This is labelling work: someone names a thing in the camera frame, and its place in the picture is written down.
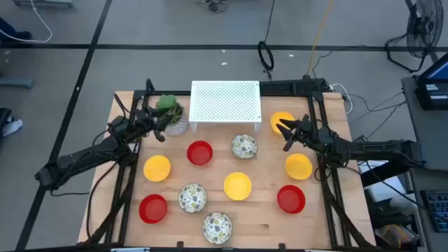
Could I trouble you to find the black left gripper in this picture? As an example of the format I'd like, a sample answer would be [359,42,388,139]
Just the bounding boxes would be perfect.
[134,106,176,143]

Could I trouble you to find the translucent bag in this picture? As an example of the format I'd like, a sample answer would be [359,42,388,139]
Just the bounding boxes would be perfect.
[373,223,419,250]

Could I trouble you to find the red mini bowl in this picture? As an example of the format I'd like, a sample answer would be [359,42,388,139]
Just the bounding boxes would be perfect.
[276,184,307,215]
[186,140,214,167]
[138,193,169,225]

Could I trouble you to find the black desktop device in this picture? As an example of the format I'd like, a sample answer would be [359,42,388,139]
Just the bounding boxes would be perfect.
[414,78,448,111]

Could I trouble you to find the white power cable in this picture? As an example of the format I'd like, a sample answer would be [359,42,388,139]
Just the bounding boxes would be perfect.
[328,83,354,116]

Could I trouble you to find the black floor fan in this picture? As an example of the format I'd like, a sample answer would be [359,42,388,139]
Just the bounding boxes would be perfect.
[384,0,445,74]

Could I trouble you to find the yellow cable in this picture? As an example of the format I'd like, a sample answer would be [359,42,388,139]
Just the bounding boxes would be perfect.
[307,0,335,76]

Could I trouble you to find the coiled black cable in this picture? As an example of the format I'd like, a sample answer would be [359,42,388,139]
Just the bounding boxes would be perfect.
[257,0,276,80]

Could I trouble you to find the tangled black cables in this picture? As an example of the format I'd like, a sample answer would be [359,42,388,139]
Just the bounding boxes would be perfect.
[195,0,229,15]

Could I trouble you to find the white box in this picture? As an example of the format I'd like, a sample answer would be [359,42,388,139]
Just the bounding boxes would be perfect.
[356,160,407,203]

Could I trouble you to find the computer monitor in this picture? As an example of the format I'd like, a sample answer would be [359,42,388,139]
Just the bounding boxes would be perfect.
[418,52,448,83]

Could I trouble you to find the white leaf-patterned mini bowl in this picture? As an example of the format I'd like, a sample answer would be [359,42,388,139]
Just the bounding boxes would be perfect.
[230,133,258,160]
[201,211,234,246]
[178,183,209,214]

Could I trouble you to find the grey desk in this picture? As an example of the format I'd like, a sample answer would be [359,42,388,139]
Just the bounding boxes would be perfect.
[407,167,448,252]
[400,75,448,172]

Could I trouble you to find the green plant in grey pot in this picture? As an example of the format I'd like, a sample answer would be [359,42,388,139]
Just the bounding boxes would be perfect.
[155,93,190,137]

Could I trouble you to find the black keyboard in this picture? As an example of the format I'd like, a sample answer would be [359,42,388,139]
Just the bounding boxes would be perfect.
[419,188,448,234]

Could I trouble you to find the person's foot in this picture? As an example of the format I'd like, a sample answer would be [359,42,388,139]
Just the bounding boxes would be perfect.
[0,118,24,138]
[0,17,33,41]

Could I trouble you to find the white perforated metal shelf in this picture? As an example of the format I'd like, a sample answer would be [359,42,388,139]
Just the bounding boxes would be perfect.
[188,80,263,134]

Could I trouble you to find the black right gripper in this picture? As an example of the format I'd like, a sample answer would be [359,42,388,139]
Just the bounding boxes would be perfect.
[275,113,328,152]

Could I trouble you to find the yellow mini bowl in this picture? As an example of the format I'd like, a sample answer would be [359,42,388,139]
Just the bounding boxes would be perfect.
[269,111,297,137]
[284,153,314,181]
[223,171,253,202]
[143,155,172,183]

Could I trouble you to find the white floor cable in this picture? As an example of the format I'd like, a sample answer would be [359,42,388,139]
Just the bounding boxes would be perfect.
[0,0,54,44]

